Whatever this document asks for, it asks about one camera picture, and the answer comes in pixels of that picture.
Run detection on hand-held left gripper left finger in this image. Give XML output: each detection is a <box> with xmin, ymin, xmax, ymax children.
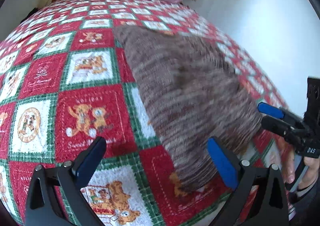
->
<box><xmin>25</xmin><ymin>137</ymin><xmax>107</xmax><ymax>226</ymax></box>

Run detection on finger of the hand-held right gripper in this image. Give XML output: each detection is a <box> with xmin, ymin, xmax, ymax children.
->
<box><xmin>257</xmin><ymin>102</ymin><xmax>304</xmax><ymax>129</ymax></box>
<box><xmin>261</xmin><ymin>115</ymin><xmax>303</xmax><ymax>145</ymax></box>

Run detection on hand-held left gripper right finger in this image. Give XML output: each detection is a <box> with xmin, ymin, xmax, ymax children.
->
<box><xmin>207</xmin><ymin>137</ymin><xmax>290</xmax><ymax>226</ymax></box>

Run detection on brown knitted sweater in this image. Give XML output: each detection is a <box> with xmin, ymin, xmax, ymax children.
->
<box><xmin>114</xmin><ymin>26</ymin><xmax>263</xmax><ymax>193</ymax></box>

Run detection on person's right hand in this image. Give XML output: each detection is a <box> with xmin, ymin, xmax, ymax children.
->
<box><xmin>278</xmin><ymin>141</ymin><xmax>320</xmax><ymax>190</ymax></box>

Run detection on red green printed blanket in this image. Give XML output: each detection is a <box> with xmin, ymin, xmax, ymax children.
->
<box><xmin>0</xmin><ymin>0</ymin><xmax>298</xmax><ymax>226</ymax></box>

